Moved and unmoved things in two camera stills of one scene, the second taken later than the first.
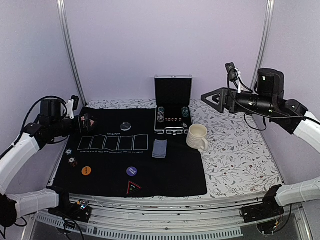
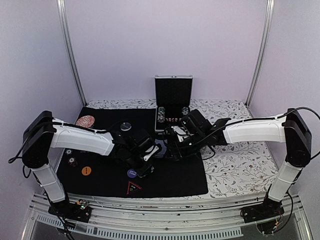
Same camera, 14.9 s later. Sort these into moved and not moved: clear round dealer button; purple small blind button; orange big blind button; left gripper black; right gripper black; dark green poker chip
Moved: right gripper black; left gripper black
Not moved: orange big blind button; purple small blind button; clear round dealer button; dark green poker chip
